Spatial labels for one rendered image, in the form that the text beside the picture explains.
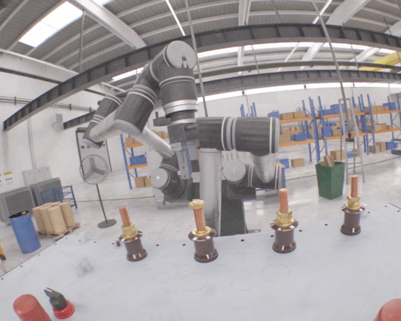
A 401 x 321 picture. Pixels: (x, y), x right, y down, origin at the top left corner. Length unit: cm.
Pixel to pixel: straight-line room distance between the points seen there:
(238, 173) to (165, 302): 120
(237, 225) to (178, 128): 238
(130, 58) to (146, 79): 685
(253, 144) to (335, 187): 422
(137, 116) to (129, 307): 57
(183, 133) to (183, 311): 45
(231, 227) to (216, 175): 203
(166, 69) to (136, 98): 15
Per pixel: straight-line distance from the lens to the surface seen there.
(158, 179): 180
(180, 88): 54
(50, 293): 61
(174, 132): 52
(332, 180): 471
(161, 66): 59
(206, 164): 83
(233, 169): 156
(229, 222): 279
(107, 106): 137
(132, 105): 64
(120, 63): 770
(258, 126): 75
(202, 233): 62
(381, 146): 1171
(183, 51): 60
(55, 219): 536
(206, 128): 80
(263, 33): 711
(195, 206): 58
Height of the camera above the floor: 175
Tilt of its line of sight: 6 degrees down
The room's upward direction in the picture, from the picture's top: 9 degrees counter-clockwise
